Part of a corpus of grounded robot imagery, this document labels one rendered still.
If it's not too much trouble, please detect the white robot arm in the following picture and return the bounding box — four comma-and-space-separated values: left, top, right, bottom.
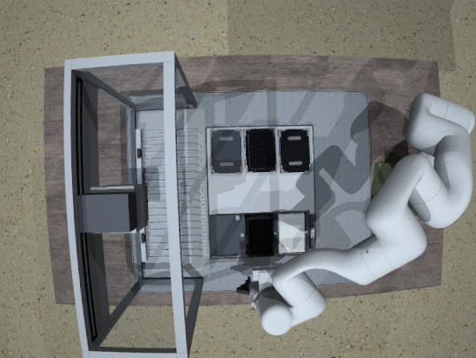
251, 93, 475, 335

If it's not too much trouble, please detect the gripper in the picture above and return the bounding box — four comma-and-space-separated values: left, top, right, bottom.
236, 276, 259, 301

